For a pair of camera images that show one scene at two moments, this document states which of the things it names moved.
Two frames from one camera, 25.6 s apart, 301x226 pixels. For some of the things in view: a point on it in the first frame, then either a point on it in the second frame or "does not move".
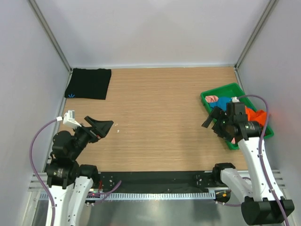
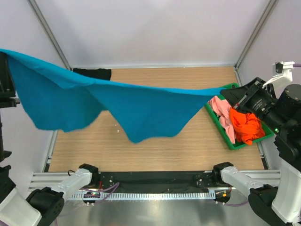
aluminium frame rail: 35,184 does not move
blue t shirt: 222,103 -> 45,98
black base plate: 156,181 does not move
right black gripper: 220,116 -> 238,97
